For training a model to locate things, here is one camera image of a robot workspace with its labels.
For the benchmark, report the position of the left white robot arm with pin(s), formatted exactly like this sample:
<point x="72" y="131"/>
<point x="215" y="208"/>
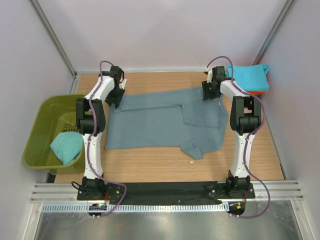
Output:
<point x="91" y="122"/>

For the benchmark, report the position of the crumpled teal t-shirt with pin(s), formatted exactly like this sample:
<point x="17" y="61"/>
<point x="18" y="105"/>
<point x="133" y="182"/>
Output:
<point x="67" y="146"/>

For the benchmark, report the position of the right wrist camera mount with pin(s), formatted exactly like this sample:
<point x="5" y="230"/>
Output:
<point x="209" y="72"/>

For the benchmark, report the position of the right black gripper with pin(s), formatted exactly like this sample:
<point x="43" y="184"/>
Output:
<point x="207" y="94"/>

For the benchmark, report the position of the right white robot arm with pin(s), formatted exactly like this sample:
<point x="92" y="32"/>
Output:
<point x="245" y="118"/>

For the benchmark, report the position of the folded cyan t-shirt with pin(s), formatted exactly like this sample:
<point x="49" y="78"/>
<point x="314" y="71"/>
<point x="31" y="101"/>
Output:
<point x="252" y="78"/>

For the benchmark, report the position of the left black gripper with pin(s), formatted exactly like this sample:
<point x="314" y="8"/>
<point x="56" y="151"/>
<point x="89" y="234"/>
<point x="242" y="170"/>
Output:
<point x="110" y="100"/>

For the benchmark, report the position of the aluminium rail frame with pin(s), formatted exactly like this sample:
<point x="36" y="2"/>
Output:
<point x="65" y="193"/>

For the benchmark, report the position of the folded orange t-shirt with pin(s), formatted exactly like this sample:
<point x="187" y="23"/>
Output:
<point x="256" y="92"/>

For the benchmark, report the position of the white slotted cable duct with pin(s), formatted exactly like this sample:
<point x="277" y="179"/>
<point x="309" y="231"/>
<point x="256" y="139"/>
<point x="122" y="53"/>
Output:
<point x="100" y="208"/>

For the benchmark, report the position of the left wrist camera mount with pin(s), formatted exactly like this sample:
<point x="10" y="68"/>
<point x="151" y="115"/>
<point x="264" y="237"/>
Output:
<point x="122" y="83"/>

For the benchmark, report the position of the green plastic basket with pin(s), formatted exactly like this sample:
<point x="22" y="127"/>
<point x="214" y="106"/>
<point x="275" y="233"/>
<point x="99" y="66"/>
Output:
<point x="56" y="115"/>

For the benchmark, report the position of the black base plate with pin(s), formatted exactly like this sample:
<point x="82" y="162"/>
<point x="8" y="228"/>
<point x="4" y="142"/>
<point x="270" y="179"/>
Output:
<point x="156" y="193"/>

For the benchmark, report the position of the grey-blue t-shirt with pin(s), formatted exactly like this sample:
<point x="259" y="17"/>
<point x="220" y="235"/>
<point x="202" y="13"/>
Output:
<point x="180" y="118"/>

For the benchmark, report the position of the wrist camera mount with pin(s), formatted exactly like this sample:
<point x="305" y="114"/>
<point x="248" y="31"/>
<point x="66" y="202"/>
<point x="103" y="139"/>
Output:
<point x="122" y="83"/>
<point x="209" y="72"/>

